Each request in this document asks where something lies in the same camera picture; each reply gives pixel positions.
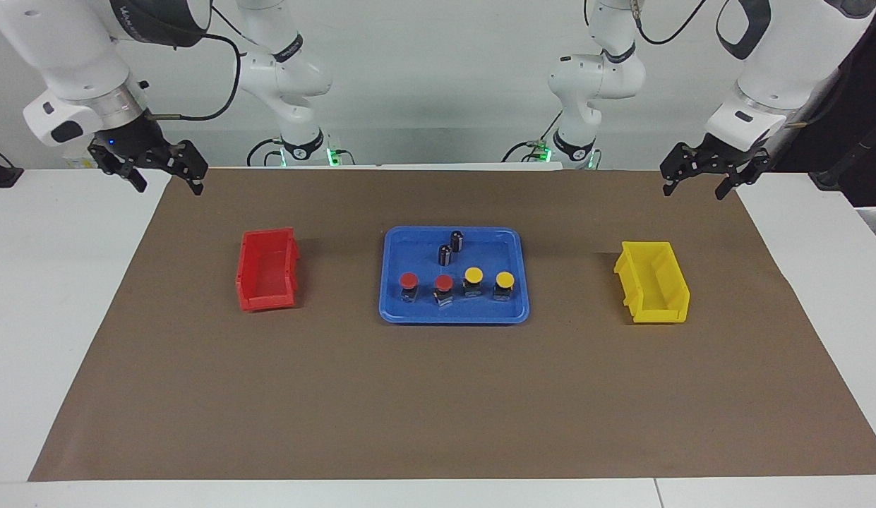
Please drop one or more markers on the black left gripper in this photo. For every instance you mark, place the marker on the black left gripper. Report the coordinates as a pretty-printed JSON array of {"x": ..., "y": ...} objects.
[{"x": 727, "y": 159}]

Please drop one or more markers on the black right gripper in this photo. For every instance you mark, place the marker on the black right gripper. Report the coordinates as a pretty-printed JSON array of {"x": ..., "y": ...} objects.
[{"x": 134, "y": 141}]

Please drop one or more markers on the yellow push button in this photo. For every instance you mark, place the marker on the yellow push button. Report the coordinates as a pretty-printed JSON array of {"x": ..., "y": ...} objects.
[
  {"x": 505, "y": 279},
  {"x": 474, "y": 274}
]

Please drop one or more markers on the red push button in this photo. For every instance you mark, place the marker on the red push button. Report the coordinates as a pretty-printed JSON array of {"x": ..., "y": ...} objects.
[
  {"x": 408, "y": 280},
  {"x": 443, "y": 283}
]

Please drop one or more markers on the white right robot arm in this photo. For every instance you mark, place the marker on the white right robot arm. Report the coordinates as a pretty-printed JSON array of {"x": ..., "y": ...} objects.
[{"x": 70, "y": 49}]

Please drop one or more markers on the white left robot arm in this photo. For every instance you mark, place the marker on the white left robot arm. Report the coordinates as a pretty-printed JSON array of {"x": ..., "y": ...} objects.
[{"x": 783, "y": 63}]

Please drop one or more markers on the white yellow box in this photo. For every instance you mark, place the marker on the white yellow box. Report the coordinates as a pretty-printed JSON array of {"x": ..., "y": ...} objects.
[{"x": 76, "y": 162}]

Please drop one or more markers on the yellow plastic bin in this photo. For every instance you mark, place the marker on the yellow plastic bin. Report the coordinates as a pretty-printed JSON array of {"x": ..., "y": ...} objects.
[{"x": 653, "y": 282}]

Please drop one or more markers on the black stand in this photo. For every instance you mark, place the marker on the black stand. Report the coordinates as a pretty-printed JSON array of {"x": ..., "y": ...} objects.
[{"x": 829, "y": 180}]

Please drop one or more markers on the red plastic bin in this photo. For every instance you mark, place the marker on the red plastic bin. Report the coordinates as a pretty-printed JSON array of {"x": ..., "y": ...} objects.
[{"x": 268, "y": 271}]

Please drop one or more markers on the green lit base connector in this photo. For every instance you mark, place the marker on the green lit base connector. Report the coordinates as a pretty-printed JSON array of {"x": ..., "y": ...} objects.
[
  {"x": 333, "y": 156},
  {"x": 543, "y": 152}
]

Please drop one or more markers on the black cylinder capacitor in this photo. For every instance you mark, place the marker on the black cylinder capacitor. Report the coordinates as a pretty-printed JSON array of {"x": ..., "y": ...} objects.
[
  {"x": 445, "y": 255},
  {"x": 457, "y": 241}
]

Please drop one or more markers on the blue plastic tray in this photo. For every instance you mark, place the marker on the blue plastic tray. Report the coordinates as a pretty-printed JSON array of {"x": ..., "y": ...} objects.
[{"x": 409, "y": 312}]

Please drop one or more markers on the brown paper mat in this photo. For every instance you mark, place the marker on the brown paper mat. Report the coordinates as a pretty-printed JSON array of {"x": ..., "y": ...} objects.
[{"x": 438, "y": 395}]

